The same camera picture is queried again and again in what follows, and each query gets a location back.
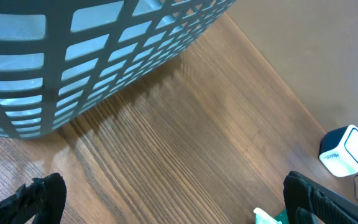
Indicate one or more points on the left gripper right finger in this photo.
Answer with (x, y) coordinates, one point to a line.
(308, 202)

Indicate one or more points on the light green tissue packet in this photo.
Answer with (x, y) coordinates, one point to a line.
(262, 217)

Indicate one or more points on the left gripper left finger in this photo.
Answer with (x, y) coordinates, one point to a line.
(43, 201)

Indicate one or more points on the green 3M gloves package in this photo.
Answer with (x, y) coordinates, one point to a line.
(282, 217)

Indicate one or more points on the white barcode scanner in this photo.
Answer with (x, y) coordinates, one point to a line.
(338, 151)

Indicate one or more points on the grey plastic mesh basket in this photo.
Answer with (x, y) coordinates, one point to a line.
(59, 58)

